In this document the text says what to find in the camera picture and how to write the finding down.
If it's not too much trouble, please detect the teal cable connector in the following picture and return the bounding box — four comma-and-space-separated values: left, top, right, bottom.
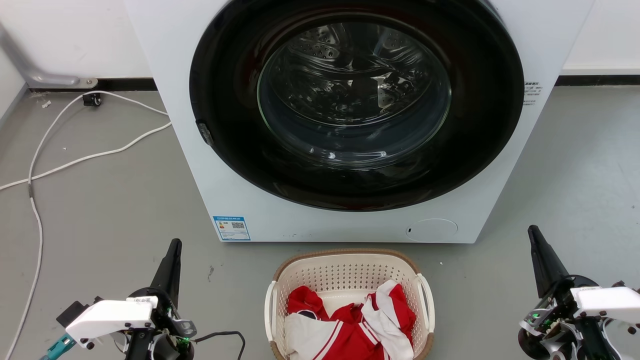
39, 333, 77, 360

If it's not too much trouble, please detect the long white power cable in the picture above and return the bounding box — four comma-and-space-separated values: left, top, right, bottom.
2, 91, 171, 360

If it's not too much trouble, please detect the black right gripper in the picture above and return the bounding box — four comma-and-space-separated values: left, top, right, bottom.
517, 224, 626, 360

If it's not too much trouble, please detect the grey drain pipe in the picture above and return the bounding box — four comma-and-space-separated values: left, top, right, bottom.
0, 22, 99, 90

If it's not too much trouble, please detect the red and white garment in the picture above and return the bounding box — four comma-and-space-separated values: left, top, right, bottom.
283, 279, 417, 360

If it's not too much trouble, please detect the white hose on floor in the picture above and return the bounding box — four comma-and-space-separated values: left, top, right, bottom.
0, 121, 173, 192

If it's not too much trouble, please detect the cream plastic laundry basket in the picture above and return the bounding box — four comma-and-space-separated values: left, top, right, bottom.
264, 248, 436, 360

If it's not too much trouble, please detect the round white filter cover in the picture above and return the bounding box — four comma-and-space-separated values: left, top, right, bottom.
405, 218, 459, 243

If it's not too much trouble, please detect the thin black left gripper cable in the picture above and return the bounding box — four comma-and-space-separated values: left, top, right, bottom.
193, 330, 247, 360

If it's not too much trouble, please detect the blue energy label sticker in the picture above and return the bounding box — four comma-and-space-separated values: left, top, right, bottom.
212, 216, 251, 242

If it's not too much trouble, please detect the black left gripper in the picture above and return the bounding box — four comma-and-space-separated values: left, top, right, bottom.
125, 238, 198, 360

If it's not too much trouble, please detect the black round washer door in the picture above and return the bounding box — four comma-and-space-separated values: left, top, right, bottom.
189, 0, 526, 212

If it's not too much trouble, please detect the white front-load washing machine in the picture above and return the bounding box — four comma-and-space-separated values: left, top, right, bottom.
123, 0, 596, 244

